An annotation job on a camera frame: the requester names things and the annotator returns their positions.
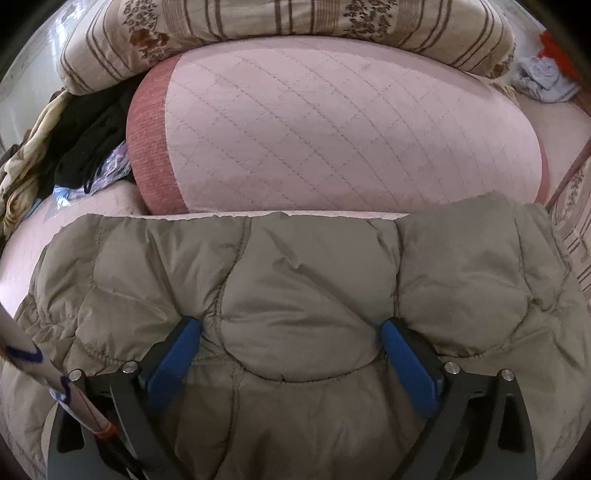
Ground striped floral pillow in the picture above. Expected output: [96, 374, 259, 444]
[55, 0, 517, 97]

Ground pink bolster cushion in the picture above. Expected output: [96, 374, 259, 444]
[126, 36, 550, 215]

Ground light blue cloth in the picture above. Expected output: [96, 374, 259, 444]
[512, 56, 583, 104]

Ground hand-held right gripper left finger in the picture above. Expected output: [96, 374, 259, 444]
[46, 315, 204, 480]

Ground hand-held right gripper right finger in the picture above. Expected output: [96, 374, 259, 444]
[381, 316, 539, 480]

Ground white cable with blue markings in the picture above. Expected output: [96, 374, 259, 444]
[0, 302, 116, 439]

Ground striped floral sofa cushion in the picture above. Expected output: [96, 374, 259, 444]
[545, 138, 591, 315]

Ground red cloth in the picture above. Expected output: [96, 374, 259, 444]
[538, 31, 580, 75]

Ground clear plastic bag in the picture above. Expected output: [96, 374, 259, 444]
[51, 141, 134, 208]

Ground black clothes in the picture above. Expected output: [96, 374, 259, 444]
[46, 76, 144, 195]

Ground olive hooded puffer jacket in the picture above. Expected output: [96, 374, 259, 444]
[0, 191, 591, 480]

